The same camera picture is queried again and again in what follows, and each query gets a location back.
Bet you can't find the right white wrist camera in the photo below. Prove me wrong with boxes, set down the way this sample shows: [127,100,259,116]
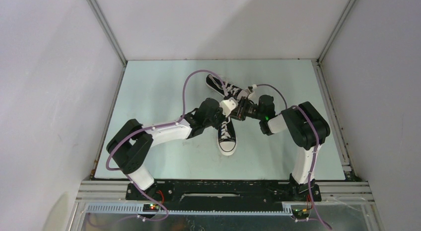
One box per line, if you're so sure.
[245,84,257,99]

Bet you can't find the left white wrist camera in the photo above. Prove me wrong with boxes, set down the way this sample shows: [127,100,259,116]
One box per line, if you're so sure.
[219,97,238,117]

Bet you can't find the aluminium frame rail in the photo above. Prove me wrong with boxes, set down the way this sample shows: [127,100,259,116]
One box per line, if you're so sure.
[316,181,375,205]

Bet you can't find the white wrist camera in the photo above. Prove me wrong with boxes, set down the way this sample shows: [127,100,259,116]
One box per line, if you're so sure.
[245,84,257,99]
[219,97,238,117]

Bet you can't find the grey slotted cable duct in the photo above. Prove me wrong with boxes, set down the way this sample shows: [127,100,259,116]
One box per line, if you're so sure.
[86,203,292,216]

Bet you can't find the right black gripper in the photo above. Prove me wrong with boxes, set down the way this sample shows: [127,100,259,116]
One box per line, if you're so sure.
[228,96,264,121]

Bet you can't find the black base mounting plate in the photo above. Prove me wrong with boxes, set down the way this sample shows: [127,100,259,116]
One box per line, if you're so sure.
[145,179,322,211]

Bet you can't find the right controller board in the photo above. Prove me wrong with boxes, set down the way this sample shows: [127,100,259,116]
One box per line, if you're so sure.
[292,208,311,220]

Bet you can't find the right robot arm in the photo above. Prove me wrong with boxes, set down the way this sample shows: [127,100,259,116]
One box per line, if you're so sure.
[230,95,331,200]

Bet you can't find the controller board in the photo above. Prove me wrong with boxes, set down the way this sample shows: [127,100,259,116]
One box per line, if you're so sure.
[292,208,311,220]
[142,204,160,213]

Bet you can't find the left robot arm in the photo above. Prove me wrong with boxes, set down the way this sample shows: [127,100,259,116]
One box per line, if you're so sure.
[105,98,230,199]

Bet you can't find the black canvas sneaker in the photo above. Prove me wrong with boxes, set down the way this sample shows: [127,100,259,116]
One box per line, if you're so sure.
[217,117,237,156]
[206,74,250,100]

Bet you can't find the left controller board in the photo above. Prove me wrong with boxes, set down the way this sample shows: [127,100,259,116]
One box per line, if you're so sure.
[142,204,160,213]

